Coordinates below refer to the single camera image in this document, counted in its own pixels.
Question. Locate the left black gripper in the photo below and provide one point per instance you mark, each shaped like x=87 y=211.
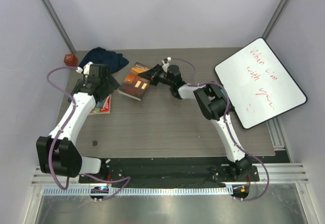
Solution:
x=112 y=85

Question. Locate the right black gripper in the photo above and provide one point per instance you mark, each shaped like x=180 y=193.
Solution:
x=152 y=73

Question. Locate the dark orange cover book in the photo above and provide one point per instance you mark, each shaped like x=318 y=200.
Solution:
x=133 y=85

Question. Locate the red paperback book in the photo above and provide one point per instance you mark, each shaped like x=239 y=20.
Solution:
x=103 y=107

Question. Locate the blue nineteen eighty-four book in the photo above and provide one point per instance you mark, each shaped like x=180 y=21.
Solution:
x=79 y=87

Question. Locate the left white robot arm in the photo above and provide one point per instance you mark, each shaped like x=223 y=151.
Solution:
x=57 y=152

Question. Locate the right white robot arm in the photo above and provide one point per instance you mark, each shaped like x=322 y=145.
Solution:
x=214 y=106

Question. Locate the dark blue t shirt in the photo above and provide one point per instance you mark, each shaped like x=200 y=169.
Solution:
x=115 y=61

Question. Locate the red cube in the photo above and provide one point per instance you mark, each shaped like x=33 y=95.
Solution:
x=70 y=60

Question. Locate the white whiteboard with red writing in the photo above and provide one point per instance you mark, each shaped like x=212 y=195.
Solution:
x=258 y=84

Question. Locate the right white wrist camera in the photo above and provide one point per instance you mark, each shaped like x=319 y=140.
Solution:
x=166 y=62

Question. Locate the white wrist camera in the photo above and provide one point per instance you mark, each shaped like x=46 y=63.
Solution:
x=85 y=69
x=166 y=62

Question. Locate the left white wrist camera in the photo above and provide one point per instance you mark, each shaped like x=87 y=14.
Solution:
x=85 y=69

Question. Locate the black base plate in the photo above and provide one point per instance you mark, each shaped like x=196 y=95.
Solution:
x=172 y=170

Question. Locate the aluminium rail frame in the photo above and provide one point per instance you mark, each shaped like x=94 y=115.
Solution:
x=269 y=174

